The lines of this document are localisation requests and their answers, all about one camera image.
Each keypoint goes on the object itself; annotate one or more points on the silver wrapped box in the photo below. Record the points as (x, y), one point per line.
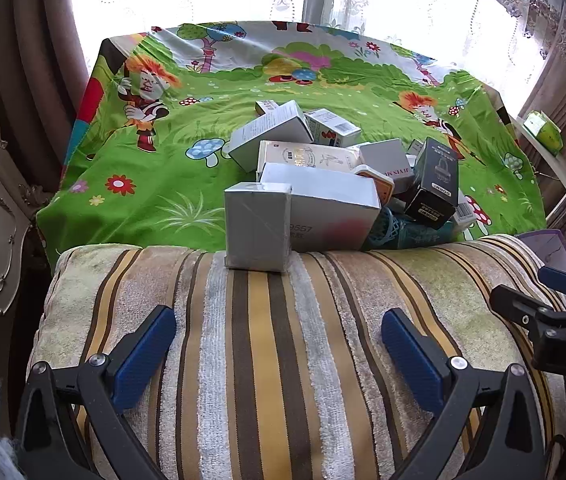
(258, 230)

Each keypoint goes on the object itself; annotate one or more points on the white box grey side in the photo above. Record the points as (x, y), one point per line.
(268, 135)

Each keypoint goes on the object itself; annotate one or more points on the beige box with drawing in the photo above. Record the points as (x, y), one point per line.
(313, 157)

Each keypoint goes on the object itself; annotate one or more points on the striped plush towel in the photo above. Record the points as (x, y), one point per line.
(288, 360)

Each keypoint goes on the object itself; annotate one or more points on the green tissue pack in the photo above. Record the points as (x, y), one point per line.
(543, 130)

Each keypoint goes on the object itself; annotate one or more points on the small white box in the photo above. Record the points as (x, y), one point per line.
(265, 107)

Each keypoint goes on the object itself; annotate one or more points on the purple cardboard box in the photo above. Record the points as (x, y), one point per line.
(548, 250)

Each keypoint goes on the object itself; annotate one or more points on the large white box pink spot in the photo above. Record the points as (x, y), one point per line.
(333, 210)

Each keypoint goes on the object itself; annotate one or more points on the green cartoon printed bed sheet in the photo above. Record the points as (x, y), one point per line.
(173, 170)

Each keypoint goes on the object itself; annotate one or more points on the toy basketball hoop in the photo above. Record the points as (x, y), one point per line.
(393, 232)

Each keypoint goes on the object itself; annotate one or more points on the brown plain curtain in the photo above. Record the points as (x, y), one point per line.
(28, 35)

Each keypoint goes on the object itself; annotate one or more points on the white box colourful print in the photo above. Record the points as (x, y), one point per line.
(333, 127)

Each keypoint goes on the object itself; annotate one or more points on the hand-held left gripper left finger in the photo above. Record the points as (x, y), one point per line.
(143, 360)

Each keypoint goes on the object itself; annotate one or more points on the white orange rimmed container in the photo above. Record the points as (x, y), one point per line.
(380, 182)

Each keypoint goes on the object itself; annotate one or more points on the white barcode box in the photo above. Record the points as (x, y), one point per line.
(464, 214)

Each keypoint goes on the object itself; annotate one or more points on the black box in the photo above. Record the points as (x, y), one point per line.
(435, 180)

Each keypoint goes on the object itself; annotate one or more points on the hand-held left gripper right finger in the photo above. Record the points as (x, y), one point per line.
(413, 360)

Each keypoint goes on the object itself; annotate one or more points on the white desk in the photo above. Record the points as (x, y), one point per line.
(553, 170)

